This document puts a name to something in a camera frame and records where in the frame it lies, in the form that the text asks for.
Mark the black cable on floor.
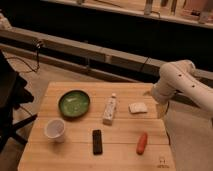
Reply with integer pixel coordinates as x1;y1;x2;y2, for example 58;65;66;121
4;39;45;74

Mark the green ceramic bowl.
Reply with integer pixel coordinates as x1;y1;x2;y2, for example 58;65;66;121
58;90;90;118

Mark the white sponge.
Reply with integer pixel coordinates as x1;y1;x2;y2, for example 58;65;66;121
129;102;148;114

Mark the orange carrot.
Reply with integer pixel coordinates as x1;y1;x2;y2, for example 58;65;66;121
136;133;148;155

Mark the white paper cup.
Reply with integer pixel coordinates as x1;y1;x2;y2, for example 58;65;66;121
44;119;65;143

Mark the black remote control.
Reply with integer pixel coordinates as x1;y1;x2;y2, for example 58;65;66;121
92;130;103;155

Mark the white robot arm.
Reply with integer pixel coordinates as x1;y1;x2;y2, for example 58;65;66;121
150;60;213;114

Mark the white plastic bottle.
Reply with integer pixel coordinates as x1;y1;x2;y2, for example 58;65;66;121
103;93;116;125

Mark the wooden table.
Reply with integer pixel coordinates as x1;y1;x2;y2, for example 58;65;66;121
18;82;176;171

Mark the black office chair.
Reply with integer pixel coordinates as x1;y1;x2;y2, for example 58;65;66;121
0;50;37;153

